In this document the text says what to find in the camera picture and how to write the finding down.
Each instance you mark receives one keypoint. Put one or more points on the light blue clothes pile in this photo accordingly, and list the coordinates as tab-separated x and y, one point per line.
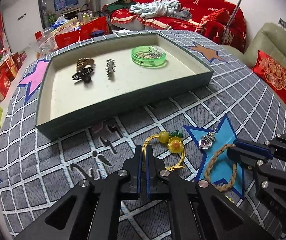
155	8

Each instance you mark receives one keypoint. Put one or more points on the dark green clothing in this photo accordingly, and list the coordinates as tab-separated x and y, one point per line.
115	6

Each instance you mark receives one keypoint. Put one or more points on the silver spiked hair clip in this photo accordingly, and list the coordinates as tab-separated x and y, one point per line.
110	68

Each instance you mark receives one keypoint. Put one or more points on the blue round lid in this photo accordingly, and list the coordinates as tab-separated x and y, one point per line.
97	33

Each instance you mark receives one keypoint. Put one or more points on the silver heart pendant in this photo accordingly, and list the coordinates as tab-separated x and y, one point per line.
205	140

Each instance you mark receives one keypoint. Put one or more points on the black phone stand pole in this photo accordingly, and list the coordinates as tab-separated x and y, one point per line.
233	15

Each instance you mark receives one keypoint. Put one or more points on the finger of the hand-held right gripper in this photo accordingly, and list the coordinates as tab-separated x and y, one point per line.
248	152
260	172

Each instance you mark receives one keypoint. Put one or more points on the pink paper star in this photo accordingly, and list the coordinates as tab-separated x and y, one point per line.
36	75

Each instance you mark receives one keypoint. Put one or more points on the black hair claw clip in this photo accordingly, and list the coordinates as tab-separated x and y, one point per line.
83	74

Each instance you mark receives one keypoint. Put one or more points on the beige armchair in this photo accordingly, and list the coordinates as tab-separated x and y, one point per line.
270	37

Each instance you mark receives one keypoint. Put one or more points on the brown paper star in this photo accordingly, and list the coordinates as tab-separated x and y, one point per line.
205	51

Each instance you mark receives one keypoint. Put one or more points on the silver hair clips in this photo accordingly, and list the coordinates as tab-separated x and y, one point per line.
155	52

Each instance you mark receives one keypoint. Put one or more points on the grey shallow tray box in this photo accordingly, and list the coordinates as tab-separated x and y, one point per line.
123	87

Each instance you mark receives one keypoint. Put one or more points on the red open gift box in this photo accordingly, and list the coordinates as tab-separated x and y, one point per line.
95	26

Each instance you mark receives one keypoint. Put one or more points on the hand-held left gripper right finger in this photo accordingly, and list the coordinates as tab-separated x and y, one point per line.
148	172

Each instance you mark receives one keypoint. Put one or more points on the red gold embroidered cushion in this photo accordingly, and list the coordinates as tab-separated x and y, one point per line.
274	77

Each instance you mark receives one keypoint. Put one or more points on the red covered sofa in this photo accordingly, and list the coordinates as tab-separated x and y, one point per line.
208	2

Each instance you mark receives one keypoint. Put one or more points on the blue paper star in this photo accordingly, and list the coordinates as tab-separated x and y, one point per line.
223	135

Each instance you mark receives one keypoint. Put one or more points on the red gift bag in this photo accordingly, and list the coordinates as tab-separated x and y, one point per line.
66	40

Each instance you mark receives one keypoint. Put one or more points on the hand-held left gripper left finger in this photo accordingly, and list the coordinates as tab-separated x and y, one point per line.
140	170

